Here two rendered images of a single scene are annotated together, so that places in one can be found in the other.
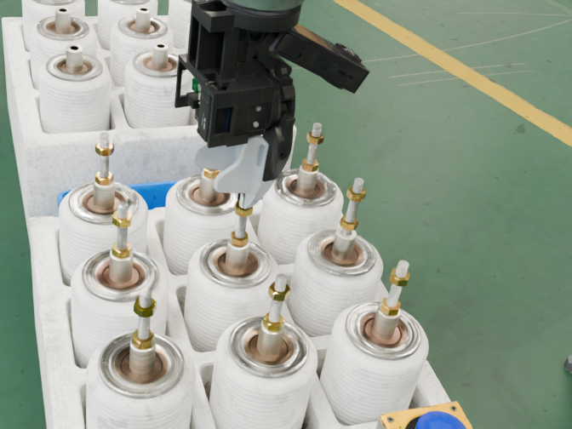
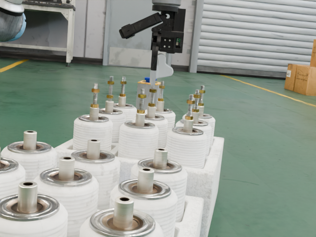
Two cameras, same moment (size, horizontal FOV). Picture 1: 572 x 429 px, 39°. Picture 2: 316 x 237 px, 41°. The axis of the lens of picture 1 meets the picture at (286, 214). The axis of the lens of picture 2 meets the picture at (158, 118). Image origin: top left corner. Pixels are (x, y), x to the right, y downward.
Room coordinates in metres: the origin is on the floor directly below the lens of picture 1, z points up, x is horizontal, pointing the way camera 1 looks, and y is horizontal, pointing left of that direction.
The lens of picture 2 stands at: (1.54, 0.71, 0.46)
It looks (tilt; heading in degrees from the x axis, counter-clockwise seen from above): 11 degrees down; 216
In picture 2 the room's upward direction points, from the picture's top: 5 degrees clockwise
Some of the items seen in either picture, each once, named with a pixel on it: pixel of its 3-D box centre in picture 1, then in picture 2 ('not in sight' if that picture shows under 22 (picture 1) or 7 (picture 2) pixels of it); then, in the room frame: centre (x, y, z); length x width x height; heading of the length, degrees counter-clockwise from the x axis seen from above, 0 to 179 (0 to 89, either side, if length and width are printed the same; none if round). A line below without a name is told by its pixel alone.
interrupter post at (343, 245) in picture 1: (343, 243); (109, 106); (0.68, -0.07, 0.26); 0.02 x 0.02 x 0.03
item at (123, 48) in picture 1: (140, 80); (63, 235); (1.13, 0.27, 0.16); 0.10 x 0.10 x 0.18
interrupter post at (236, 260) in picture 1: (237, 254); (151, 112); (0.64, 0.04, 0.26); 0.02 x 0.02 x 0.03
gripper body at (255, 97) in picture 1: (241, 65); (166, 30); (0.62, 0.06, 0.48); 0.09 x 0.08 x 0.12; 126
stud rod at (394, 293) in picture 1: (394, 293); (122, 89); (0.58, -0.11, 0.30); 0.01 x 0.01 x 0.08
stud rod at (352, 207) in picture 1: (351, 209); (110, 90); (0.68, -0.07, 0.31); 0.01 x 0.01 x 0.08
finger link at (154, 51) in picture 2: not in sight; (154, 53); (0.66, 0.05, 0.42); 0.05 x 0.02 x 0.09; 36
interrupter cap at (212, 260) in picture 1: (235, 263); (150, 117); (0.64, 0.04, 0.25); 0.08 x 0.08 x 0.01
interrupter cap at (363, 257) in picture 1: (341, 253); (108, 111); (0.68, -0.07, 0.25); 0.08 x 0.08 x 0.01
